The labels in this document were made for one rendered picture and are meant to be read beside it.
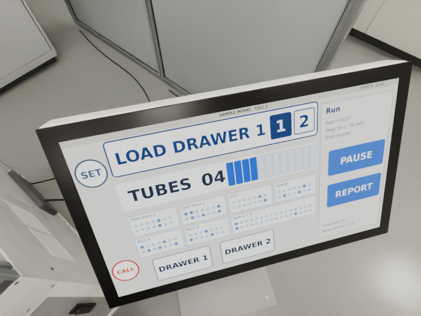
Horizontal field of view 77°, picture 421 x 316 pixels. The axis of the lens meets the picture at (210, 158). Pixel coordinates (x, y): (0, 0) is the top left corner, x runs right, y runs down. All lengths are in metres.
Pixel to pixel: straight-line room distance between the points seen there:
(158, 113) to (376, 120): 0.33
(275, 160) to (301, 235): 0.16
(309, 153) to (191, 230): 0.22
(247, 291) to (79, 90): 1.70
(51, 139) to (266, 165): 0.29
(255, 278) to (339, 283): 0.43
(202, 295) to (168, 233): 1.02
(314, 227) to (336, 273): 1.12
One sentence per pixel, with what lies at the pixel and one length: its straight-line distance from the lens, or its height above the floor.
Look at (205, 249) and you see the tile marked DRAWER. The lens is 0.45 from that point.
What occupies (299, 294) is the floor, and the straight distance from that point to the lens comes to 1.54.
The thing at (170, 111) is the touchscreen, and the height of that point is 1.19.
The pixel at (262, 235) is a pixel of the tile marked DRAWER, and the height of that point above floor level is 1.02.
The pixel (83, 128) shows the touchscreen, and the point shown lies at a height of 1.19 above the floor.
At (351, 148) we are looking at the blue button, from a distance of 0.47.
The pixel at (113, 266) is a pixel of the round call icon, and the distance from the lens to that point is 0.46.
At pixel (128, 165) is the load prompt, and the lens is 0.37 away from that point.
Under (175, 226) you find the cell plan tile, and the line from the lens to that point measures 0.42.
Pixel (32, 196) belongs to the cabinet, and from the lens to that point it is 1.42.
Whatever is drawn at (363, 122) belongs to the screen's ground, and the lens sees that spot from 0.47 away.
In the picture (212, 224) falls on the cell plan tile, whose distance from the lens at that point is 0.43.
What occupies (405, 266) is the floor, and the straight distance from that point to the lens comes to 1.81.
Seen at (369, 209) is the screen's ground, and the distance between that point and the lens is 0.56.
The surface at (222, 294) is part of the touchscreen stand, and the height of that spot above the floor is 0.04.
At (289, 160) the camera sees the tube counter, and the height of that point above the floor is 1.11.
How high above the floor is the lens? 1.47
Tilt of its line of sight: 62 degrees down
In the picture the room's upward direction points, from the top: 2 degrees clockwise
